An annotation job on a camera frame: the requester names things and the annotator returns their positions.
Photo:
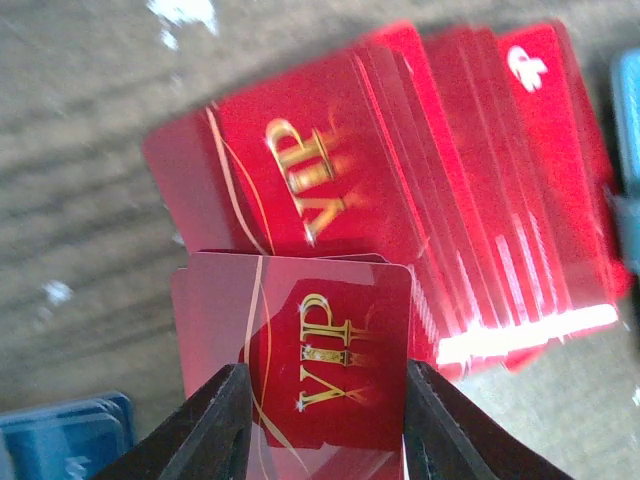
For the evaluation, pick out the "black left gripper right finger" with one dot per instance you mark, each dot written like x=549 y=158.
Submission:
x=447 y=436

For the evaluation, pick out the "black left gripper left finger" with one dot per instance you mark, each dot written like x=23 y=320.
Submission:
x=207 y=437

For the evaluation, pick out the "red VIP credit card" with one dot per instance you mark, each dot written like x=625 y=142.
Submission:
x=325 y=342

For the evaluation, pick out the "blue card holder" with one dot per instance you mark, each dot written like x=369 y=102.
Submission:
x=625 y=93

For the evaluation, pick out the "blue credit card pile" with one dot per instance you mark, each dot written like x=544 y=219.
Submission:
x=68 y=440

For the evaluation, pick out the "red credit card pile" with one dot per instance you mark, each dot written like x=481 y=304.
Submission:
x=472 y=159

